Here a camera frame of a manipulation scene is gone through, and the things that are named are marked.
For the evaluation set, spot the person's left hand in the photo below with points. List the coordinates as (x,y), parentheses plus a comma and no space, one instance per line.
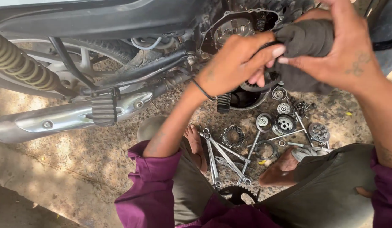
(229,65)

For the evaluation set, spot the person's right hand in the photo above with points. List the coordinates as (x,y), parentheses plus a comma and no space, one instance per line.
(351,47)

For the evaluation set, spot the toothed metal clutch housing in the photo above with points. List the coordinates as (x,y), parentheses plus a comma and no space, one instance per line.
(265,83)

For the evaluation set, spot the dark grey rag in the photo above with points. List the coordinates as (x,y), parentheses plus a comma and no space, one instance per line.
(305,38)

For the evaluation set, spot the open engine crankcase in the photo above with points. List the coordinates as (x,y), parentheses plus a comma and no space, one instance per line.
(234,28)

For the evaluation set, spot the black wristband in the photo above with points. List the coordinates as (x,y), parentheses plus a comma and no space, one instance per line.
(202,90)

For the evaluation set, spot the round black metal pan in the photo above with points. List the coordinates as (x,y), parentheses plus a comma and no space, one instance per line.
(245,98)

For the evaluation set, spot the black ribbed rider footpeg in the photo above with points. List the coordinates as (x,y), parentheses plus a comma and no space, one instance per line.
(223,103)

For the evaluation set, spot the small round bearing part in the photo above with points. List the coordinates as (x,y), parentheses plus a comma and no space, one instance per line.
(279,93)

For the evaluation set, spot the small yellow leaf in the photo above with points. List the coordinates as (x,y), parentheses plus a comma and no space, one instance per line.
(349,113)

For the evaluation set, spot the round metal disc with washer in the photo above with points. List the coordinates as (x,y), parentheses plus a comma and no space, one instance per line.
(263,122)

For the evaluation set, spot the small silver pressure plate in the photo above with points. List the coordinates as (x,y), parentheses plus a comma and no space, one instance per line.
(284,108)

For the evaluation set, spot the stack of clutch friction plates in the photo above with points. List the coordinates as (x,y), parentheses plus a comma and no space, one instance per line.
(226,139)

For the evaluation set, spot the pile of springs and bolts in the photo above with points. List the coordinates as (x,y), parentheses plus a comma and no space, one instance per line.
(300,107)

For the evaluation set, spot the metal clutch hub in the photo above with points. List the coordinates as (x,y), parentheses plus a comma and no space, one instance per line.
(284,124)

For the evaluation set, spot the person's left foot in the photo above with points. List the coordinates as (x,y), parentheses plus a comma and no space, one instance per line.
(196,145)

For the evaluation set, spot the person's foot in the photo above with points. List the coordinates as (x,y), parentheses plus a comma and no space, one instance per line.
(278,172)
(196,145)

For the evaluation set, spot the round drilled clutch plate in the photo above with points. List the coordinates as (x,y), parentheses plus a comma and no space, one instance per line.
(319,132)

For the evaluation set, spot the small metal washer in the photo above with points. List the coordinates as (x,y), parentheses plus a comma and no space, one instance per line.
(279,143)

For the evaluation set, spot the metal pliers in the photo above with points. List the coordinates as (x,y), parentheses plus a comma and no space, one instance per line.
(226,162)

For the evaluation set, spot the flat silver spanner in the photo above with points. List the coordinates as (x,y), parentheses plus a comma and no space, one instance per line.
(295,144)

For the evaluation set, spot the light grey cloth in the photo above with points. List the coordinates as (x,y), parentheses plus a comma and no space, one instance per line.
(305,152)

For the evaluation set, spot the person's right foot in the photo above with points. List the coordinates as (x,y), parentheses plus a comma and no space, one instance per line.
(278,172)

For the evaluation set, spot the black toothed sprocket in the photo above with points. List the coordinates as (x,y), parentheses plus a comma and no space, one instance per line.
(232,191)

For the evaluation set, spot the motorcycle rear wheel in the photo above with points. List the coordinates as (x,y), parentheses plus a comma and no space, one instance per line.
(101,52)

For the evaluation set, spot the black ribbed passenger footpeg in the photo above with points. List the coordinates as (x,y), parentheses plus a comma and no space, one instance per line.
(103,109)

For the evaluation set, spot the black motorcycle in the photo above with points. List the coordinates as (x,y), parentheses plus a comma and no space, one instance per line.
(97,19)

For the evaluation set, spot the person's olive trousers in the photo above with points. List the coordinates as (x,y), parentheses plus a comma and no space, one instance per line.
(326,190)

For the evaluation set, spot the person's purple shirt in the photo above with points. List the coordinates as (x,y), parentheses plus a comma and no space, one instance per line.
(151,196)

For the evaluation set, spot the chrome exhaust muffler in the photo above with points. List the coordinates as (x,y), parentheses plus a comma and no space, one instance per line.
(66,117)

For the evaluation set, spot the olive coil shock absorber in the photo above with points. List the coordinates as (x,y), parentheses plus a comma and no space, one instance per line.
(23,63)

